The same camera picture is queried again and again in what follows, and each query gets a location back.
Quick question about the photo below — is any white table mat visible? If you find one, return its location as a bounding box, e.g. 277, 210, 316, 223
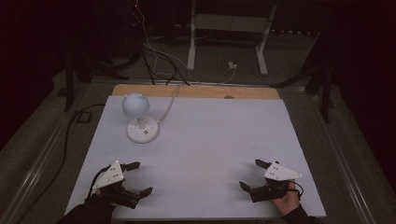
64, 94, 327, 221

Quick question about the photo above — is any black rectangular frame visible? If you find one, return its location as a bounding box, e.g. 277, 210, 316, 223
76, 110, 93, 124

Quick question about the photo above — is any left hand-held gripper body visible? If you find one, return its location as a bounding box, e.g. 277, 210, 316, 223
88, 160, 141, 210

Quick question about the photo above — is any metal floor rail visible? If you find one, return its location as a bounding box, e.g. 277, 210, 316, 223
306, 91, 379, 224
0, 78, 94, 224

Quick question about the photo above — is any white power strip cable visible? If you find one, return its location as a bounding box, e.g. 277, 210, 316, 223
156, 83, 182, 124

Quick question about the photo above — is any thin white cable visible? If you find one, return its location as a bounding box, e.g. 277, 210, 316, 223
135, 0, 237, 86

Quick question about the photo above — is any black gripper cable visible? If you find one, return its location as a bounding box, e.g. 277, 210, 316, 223
87, 165, 112, 198
291, 180, 304, 201

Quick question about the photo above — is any white metal stand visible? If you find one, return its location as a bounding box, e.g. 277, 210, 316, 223
186, 0, 279, 77

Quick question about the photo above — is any black cable bundle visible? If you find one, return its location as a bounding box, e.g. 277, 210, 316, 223
140, 43, 191, 87

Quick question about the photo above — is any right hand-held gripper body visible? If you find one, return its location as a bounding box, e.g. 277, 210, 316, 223
248, 161, 304, 203

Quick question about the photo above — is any black floor cable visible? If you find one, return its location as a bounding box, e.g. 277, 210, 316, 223
14, 103, 106, 224

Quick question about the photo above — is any white round power strip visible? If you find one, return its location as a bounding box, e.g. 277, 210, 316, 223
126, 116, 160, 145

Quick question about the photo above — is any white round lamp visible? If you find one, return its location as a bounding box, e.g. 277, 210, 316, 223
121, 92, 150, 130

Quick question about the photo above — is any black stand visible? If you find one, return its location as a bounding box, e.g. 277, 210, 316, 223
63, 50, 131, 113
270, 29, 336, 124

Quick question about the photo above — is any person's right hand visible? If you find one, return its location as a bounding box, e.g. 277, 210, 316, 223
270, 181, 302, 217

